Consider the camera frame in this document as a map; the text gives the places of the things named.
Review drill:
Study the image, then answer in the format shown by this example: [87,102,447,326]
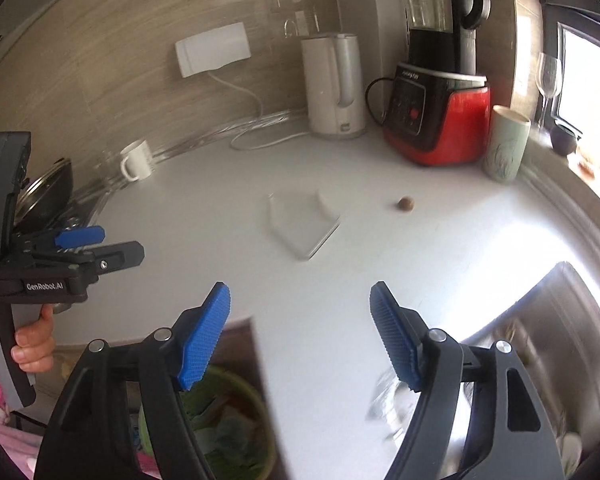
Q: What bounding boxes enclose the white electric kettle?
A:
[301,32,366,139]

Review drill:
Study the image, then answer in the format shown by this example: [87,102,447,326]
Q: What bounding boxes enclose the small brown nut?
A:
[396,196,415,211]

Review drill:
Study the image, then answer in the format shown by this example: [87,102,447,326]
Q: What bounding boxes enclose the white kettle power cable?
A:
[206,70,312,152]

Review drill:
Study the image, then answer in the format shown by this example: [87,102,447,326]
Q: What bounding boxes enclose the white coffee mug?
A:
[120,140,155,182]

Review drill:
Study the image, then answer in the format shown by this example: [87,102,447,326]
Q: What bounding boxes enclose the pale green ceramic cup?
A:
[482,105,531,183]

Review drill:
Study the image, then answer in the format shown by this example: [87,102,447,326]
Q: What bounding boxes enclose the green perforated trash basket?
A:
[137,364,278,480]

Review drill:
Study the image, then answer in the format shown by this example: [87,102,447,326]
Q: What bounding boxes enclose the person's left hand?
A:
[10,304,55,374]

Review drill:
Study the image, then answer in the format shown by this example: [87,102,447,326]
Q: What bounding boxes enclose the pink floral clothing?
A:
[0,386,42,479]

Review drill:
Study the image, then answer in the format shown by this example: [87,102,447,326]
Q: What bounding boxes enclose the white wall socket box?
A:
[174,22,251,78]

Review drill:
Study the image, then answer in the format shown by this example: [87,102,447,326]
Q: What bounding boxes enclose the red black blender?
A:
[382,0,491,167]

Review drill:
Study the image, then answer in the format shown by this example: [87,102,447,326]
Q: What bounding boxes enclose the wine glass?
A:
[535,52,562,131]

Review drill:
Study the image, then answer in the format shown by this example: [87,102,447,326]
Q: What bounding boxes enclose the clear flat plastic wrapper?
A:
[268,190,340,261]

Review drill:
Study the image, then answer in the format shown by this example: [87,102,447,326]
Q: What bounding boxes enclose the clear drinking glass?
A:
[95,150,125,192]

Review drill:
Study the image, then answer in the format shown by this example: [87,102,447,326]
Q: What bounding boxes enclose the stainless steel sink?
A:
[466,262,600,478]

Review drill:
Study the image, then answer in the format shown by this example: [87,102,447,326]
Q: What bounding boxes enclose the black pot with lid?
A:
[15,158,73,234]

